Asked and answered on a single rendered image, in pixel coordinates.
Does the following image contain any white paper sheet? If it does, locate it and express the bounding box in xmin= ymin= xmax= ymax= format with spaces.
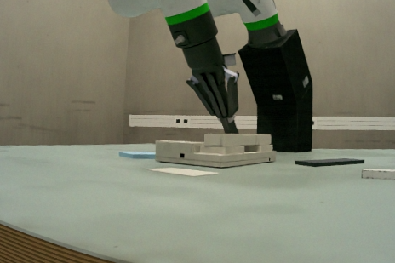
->
xmin=148 ymin=168 xmax=219 ymax=177

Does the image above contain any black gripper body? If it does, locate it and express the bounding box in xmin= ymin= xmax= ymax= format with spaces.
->
xmin=182 ymin=37 xmax=227 ymax=87

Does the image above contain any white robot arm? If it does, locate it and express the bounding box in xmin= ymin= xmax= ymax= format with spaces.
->
xmin=108 ymin=0 xmax=288 ymax=48

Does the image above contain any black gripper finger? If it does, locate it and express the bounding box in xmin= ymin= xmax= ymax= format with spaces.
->
xmin=186 ymin=73 xmax=228 ymax=134
xmin=208 ymin=68 xmax=239 ymax=134

